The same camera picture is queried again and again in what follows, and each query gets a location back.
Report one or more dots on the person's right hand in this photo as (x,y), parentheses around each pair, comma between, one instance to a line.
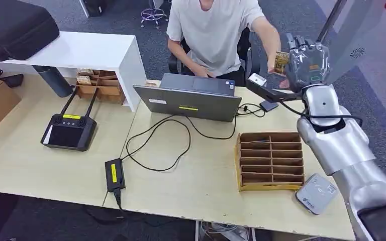
(203,71)

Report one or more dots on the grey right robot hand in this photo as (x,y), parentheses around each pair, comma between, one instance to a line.
(308,65)

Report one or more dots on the person's left hand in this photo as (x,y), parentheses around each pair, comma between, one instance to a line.
(272,65)

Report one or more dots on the printed playing card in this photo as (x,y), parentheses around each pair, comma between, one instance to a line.
(281,61)

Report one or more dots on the slotted wooden card box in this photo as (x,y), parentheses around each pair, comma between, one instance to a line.
(269,163)

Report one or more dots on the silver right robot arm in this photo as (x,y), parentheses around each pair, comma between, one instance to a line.
(343,146)

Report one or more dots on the black office chair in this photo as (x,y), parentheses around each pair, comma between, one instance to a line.
(246,50)

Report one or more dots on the grey laptop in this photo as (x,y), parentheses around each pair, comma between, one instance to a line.
(188,103)

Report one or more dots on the person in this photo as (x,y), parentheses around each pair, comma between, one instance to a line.
(213,33)

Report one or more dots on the small black drive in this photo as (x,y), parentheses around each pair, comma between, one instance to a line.
(269,106)

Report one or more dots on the grey kiosk stand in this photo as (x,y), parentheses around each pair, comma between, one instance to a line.
(352,40)

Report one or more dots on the small card stack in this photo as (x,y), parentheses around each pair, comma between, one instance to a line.
(151,84)

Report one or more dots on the chrome stool base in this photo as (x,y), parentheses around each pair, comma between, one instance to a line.
(154,15)

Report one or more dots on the wooden box with card stacks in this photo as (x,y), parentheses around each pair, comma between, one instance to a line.
(108,91)

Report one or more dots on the white desk riser shelf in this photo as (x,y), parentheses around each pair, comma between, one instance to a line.
(81,49)

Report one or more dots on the black power adapter yellow label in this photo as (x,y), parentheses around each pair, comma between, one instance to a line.
(114,174)

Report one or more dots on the dark grey cylinder bottle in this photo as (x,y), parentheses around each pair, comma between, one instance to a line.
(54,81)

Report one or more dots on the black remote controller with antennas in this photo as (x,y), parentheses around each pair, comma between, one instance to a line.
(68,134)

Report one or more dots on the black pouch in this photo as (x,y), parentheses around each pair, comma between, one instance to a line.
(11,80)

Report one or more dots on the black carrying case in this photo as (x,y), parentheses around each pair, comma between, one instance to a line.
(15,30)

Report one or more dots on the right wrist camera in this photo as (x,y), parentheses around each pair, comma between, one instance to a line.
(266,91)

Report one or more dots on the chrome stanchion post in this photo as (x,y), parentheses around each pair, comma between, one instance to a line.
(329,20)

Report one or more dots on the black cabinet with white frame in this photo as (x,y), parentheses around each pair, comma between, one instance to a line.
(94,6)

